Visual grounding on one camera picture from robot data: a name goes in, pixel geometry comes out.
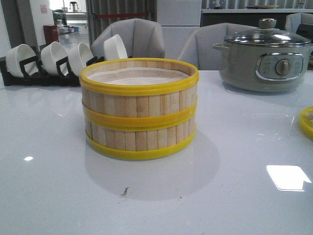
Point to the bamboo steamer basket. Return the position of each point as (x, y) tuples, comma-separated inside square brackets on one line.
[(139, 107), (140, 145)]

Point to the woven bamboo steamer lid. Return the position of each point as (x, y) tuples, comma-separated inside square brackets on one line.
[(306, 121)]

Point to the white liner in upper basket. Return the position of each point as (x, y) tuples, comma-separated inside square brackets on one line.
[(138, 76)]

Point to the grey chair left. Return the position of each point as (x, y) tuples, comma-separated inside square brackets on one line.
[(141, 38)]

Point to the grey chair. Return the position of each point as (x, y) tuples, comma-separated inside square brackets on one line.
[(141, 38), (293, 21), (198, 48)]

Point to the white bowl right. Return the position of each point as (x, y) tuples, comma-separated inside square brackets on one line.
[(114, 48)]

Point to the white bowl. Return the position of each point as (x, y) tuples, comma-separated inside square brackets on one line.
[(114, 48), (78, 57), (50, 55), (15, 55)]

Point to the white cabinet background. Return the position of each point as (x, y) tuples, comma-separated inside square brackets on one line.
[(177, 19)]

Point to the green electric cooking pot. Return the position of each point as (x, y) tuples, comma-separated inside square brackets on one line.
[(263, 69)]

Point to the black dish rack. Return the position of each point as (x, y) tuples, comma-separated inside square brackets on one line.
[(65, 76)]

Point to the red bin background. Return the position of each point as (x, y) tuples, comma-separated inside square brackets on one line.
[(50, 33)]

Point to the glass pot lid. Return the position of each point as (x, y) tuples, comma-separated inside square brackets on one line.
[(268, 35)]

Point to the white bowl far left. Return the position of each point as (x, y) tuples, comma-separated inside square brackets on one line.
[(15, 55)]

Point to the grey chair far right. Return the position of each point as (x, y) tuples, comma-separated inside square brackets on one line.
[(293, 21)]

